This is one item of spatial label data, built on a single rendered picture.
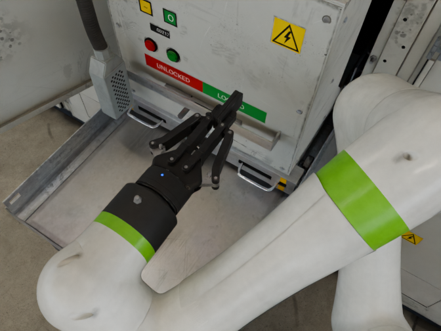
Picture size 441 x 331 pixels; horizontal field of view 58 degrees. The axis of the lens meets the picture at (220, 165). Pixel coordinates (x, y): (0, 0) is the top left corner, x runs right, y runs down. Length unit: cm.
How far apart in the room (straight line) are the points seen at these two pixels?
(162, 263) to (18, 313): 109
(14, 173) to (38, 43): 119
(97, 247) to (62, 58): 79
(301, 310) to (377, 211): 140
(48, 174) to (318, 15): 75
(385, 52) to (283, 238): 62
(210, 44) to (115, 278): 48
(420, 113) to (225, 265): 28
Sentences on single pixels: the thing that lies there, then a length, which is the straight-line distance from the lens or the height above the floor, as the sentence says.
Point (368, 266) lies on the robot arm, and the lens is 72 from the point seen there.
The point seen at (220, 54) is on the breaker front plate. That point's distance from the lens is 81.
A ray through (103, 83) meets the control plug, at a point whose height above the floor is 108.
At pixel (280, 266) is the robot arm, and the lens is 47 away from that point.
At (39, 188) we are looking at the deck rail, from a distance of 110.
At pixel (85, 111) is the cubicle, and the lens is 212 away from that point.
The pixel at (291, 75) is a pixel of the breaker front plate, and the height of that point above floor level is 123.
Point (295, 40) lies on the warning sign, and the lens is 70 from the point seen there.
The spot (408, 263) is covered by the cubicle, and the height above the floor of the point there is 39.
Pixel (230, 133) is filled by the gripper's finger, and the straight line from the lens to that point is 63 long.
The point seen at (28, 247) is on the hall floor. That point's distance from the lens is 204.
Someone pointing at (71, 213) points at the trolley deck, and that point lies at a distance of 105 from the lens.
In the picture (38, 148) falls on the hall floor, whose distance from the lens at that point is 230.
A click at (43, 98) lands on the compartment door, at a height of 86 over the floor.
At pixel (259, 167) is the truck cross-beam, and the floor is 91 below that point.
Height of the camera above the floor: 174
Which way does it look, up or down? 58 degrees down
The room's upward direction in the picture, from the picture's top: 3 degrees clockwise
